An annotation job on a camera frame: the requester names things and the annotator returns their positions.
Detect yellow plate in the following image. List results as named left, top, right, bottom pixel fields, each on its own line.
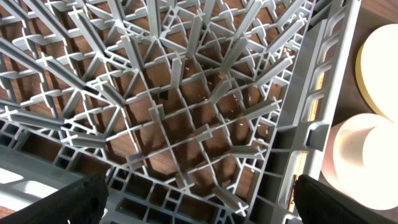
left=355, top=24, right=397, bottom=123

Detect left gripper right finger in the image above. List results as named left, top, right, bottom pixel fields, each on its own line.
left=294, top=174, right=395, bottom=224

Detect brown serving tray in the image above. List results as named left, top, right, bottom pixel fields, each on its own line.
left=322, top=19, right=397, bottom=222

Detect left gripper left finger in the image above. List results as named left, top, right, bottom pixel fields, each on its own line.
left=1, top=174, right=109, bottom=224

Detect grey plastic dish rack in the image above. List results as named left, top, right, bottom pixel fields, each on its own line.
left=1, top=0, right=361, bottom=223

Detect wooden chopstick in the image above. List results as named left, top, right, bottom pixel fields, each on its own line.
left=288, top=73, right=325, bottom=212

